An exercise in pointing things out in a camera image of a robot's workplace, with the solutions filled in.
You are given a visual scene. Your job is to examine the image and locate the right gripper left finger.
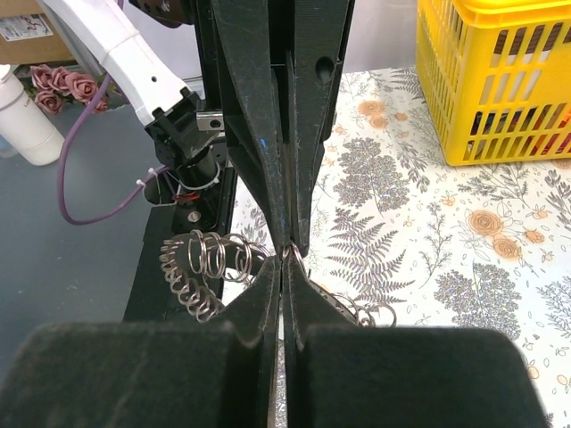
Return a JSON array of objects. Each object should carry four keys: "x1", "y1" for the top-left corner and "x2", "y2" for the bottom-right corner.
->
[{"x1": 1, "y1": 257, "x2": 281, "y2": 427}]

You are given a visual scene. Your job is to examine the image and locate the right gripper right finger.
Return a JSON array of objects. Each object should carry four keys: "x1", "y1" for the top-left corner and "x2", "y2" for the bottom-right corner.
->
[{"x1": 283, "y1": 255, "x2": 548, "y2": 427}]

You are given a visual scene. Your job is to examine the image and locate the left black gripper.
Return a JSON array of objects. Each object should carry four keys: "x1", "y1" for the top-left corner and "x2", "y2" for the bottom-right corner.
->
[{"x1": 192, "y1": 1, "x2": 354, "y2": 256}]

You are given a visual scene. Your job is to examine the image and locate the metal disc keyring holder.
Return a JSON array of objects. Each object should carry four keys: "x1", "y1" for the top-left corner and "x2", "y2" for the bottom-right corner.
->
[{"x1": 159, "y1": 229, "x2": 398, "y2": 329}]

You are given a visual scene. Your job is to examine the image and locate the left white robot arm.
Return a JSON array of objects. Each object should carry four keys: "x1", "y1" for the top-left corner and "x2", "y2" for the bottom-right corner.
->
[{"x1": 48, "y1": 1, "x2": 354, "y2": 253}]

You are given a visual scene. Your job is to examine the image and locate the floral table mat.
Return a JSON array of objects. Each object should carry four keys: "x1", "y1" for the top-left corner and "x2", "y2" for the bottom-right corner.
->
[{"x1": 222, "y1": 66, "x2": 571, "y2": 428}]

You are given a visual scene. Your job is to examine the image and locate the yellow plastic basket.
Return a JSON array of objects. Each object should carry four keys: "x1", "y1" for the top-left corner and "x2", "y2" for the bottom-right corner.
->
[{"x1": 416, "y1": 0, "x2": 570, "y2": 166}]

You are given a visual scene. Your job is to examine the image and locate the pink artificial roses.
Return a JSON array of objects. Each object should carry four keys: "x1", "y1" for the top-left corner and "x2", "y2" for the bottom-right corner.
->
[{"x1": 30, "y1": 64, "x2": 101, "y2": 115}]

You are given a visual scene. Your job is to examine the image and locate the cardboard box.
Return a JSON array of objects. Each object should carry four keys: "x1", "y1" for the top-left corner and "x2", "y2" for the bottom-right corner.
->
[{"x1": 1, "y1": 0, "x2": 74, "y2": 65}]

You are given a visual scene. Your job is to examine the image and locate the white plastic bottle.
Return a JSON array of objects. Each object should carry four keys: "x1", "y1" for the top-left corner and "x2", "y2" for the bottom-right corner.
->
[{"x1": 1, "y1": 64, "x2": 64, "y2": 166}]

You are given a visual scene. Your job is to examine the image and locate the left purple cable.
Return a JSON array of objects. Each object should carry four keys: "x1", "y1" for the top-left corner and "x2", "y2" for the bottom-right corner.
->
[{"x1": 57, "y1": 0, "x2": 157, "y2": 226}]

